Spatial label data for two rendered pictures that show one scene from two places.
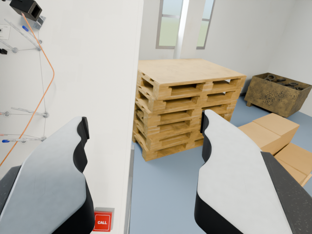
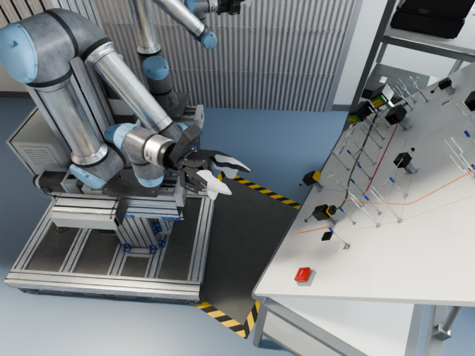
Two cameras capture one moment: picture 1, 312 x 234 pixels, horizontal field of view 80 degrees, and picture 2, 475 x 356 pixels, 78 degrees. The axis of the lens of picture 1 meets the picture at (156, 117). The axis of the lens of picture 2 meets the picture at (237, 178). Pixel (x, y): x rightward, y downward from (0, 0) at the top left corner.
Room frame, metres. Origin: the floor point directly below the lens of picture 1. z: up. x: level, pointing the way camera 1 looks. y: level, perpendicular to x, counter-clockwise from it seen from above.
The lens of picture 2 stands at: (0.36, -0.34, 2.08)
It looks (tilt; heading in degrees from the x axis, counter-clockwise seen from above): 49 degrees down; 126
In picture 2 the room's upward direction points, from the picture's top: straight up
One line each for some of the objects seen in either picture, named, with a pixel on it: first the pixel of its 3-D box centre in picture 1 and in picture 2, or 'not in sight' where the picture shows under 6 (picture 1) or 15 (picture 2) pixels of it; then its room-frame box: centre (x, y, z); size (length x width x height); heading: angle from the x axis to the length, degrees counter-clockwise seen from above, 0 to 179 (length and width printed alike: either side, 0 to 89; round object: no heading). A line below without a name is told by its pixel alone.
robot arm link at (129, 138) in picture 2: not in sight; (138, 142); (-0.19, -0.03, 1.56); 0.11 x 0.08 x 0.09; 6
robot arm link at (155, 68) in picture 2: not in sight; (157, 73); (-0.73, 0.50, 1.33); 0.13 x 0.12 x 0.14; 148
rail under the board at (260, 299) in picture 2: not in sight; (310, 200); (0.13, 0.63, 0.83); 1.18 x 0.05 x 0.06; 95
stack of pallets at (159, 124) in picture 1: (177, 101); not in sight; (2.50, -0.29, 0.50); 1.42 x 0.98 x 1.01; 122
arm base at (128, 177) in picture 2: not in sight; (133, 164); (-0.47, 0.08, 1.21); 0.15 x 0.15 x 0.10
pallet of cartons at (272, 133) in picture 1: (270, 159); not in sight; (1.66, -1.33, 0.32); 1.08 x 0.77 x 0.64; 124
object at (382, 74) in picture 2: not in sight; (394, 86); (0.21, 1.51, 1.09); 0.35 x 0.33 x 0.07; 95
